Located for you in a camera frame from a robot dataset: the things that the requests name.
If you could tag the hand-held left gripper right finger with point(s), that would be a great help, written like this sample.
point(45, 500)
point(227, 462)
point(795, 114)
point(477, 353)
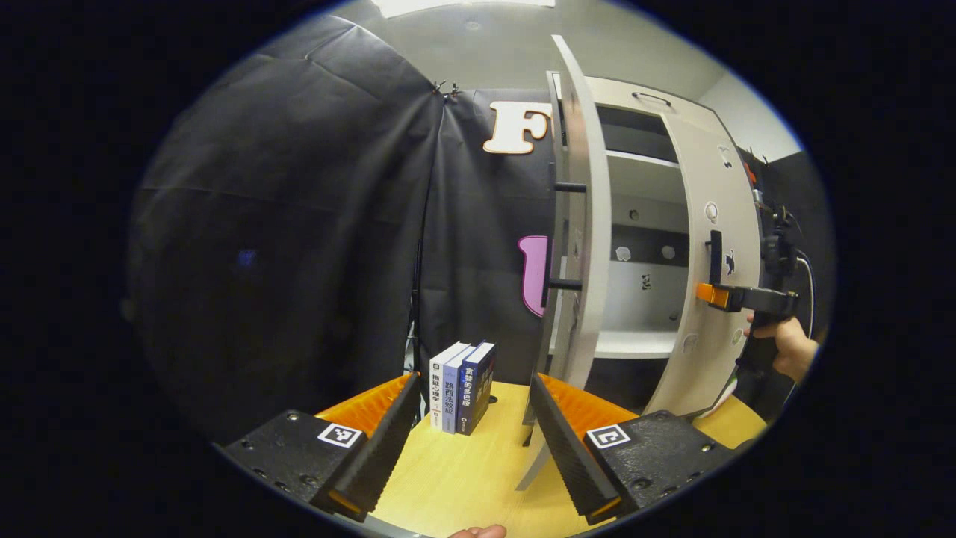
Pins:
point(567, 448)

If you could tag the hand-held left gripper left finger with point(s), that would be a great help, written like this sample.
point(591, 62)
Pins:
point(381, 441)

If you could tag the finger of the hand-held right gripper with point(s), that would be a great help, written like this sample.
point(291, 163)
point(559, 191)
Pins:
point(762, 299)

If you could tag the white door with headphones sticker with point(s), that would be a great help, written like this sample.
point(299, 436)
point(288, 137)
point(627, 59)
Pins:
point(687, 164)

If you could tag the white and grey cabinet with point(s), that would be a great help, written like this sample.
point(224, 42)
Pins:
point(642, 344)

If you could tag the white door with camera sticker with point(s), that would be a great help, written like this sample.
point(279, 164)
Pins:
point(590, 224)

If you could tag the white cabinet drawer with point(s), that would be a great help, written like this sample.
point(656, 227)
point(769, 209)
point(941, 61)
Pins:
point(616, 91)

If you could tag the lavender book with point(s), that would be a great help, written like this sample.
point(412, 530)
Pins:
point(450, 400)

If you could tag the dark blue book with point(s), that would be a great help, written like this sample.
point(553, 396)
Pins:
point(474, 392)

